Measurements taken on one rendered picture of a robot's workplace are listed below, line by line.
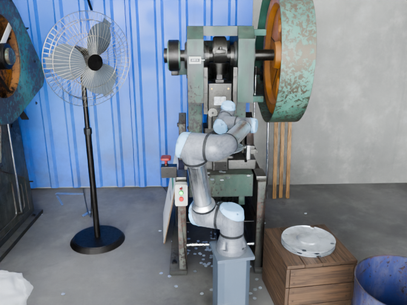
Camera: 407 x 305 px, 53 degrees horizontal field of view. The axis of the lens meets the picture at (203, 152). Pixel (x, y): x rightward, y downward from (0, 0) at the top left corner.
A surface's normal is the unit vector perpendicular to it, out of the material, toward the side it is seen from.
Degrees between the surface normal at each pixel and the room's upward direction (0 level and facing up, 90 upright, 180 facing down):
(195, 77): 90
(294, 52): 86
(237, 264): 90
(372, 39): 90
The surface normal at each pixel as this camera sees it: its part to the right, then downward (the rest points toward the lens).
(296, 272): 0.14, 0.30
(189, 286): 0.00, -0.95
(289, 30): 0.03, -0.08
